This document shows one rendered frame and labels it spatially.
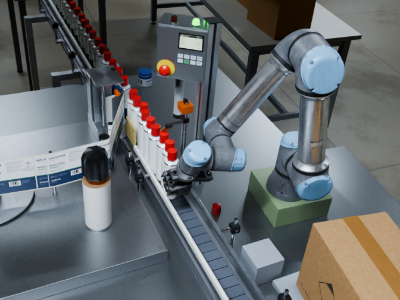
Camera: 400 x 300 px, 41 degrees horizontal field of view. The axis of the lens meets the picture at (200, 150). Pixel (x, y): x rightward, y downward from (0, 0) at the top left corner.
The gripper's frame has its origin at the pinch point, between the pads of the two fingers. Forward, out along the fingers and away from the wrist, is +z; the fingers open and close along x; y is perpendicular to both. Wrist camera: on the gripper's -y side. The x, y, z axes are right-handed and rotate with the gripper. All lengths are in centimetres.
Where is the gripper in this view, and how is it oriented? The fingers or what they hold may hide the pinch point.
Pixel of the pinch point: (177, 190)
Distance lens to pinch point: 186.5
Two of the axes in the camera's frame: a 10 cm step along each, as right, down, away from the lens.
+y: -9.0, 2.0, -3.8
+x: 3.3, 8.9, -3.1
